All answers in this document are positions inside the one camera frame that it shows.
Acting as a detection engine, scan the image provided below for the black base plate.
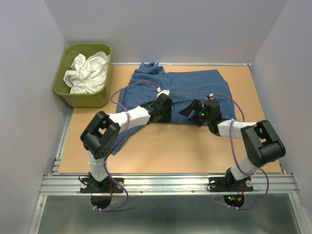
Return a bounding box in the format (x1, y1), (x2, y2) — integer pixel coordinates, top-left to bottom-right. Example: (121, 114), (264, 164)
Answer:
(78, 176), (124, 194)
(207, 176), (254, 193)

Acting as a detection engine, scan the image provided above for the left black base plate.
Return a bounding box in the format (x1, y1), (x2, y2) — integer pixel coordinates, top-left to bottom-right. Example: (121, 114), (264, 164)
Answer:
(78, 176), (124, 194)

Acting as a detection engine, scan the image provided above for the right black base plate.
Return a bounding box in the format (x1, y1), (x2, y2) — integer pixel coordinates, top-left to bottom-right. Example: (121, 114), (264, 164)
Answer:
(207, 176), (254, 193)

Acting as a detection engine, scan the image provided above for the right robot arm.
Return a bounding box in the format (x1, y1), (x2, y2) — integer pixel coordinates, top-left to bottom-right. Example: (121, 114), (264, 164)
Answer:
(180, 99), (286, 190)

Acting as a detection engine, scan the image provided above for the blue checkered long sleeve shirt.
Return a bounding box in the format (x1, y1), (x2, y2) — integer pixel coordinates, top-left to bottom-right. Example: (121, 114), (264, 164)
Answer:
(111, 62), (237, 156)

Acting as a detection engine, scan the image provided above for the aluminium mounting rail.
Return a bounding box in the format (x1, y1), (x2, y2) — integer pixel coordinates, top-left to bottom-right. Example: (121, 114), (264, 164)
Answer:
(29, 109), (311, 234)

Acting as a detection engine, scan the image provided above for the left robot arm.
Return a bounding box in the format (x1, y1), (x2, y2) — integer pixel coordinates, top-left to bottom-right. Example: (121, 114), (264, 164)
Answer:
(80, 90), (172, 192)

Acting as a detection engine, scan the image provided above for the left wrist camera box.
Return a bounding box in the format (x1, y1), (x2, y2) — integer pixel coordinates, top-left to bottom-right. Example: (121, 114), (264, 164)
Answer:
(156, 87), (170, 96)

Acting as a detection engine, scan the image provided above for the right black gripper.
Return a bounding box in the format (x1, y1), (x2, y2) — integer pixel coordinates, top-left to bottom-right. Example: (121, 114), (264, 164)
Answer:
(179, 98), (211, 127)

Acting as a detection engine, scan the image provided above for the green plastic bin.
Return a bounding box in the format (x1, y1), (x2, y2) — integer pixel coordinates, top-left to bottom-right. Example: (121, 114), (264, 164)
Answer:
(53, 43), (113, 108)

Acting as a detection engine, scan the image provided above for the white crumpled shirt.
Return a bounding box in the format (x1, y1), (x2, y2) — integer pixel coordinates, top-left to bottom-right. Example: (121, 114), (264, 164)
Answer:
(63, 51), (110, 94)

